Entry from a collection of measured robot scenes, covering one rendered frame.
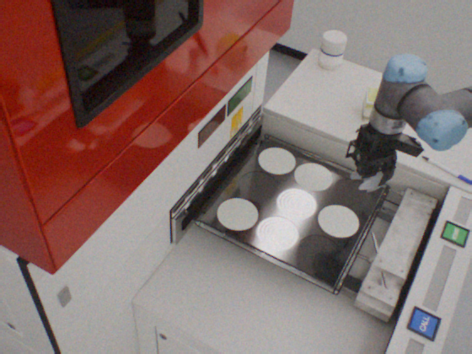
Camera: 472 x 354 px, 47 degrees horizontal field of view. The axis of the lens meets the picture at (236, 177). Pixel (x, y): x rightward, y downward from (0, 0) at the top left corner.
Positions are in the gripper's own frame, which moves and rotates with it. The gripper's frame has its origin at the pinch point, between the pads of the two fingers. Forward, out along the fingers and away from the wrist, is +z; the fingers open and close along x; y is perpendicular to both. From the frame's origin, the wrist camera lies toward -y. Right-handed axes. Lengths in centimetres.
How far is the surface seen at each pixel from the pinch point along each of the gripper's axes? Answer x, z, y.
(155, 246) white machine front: -7, 9, 51
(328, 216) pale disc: -2.0, 9.9, 8.3
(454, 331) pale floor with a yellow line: 9, 100, -63
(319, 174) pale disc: -15.0, 9.9, 3.4
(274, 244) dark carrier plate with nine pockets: 0.8, 10.0, 24.4
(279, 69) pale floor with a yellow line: -169, 100, -73
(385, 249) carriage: 10.6, 12.0, -0.8
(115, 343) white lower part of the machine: 3, 26, 64
